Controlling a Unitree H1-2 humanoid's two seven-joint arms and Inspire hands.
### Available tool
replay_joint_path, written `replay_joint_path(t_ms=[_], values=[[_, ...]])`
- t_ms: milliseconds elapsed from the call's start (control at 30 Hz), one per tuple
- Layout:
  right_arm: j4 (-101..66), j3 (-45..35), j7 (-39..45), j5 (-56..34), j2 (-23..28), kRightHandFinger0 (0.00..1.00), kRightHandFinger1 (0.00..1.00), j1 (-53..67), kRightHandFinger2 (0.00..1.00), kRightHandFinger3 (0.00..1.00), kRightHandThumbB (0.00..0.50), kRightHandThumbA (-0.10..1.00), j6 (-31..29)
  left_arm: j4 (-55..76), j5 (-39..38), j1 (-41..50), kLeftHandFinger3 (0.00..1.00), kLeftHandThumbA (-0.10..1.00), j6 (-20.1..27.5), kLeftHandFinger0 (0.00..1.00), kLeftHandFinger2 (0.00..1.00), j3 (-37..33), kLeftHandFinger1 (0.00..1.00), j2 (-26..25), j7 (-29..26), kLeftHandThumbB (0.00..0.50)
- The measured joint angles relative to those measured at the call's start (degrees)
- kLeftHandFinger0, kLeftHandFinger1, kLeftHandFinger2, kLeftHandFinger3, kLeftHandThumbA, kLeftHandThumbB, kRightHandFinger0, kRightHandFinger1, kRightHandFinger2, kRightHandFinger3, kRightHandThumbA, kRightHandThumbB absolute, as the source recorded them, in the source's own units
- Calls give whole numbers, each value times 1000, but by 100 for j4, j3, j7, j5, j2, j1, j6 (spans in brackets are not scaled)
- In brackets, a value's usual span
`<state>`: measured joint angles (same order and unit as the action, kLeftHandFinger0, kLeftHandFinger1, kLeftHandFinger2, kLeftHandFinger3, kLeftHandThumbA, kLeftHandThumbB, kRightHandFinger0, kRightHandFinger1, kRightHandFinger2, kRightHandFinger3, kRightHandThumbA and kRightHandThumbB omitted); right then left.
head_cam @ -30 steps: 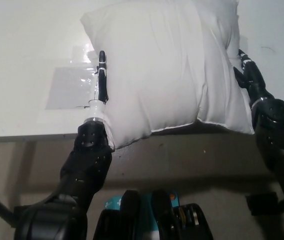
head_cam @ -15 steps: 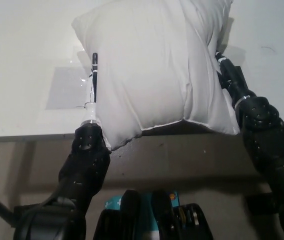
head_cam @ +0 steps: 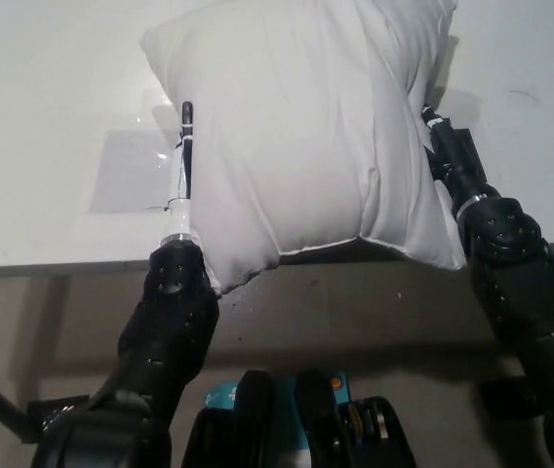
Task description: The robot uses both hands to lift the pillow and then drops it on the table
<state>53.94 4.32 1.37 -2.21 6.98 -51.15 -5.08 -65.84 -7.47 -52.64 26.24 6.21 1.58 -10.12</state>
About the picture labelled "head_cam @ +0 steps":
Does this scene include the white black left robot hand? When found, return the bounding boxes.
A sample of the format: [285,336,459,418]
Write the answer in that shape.
[171,100,198,204]

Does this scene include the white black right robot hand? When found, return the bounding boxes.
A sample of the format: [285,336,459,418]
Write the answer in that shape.
[420,103,469,183]

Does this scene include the white square pillow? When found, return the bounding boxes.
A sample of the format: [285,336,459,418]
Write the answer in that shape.
[138,0,469,297]

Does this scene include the black teal robot torso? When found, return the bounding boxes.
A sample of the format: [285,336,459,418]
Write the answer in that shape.
[186,369,406,468]

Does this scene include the black table foot plate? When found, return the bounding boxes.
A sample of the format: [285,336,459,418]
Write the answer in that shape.
[479,374,551,418]
[23,395,94,434]

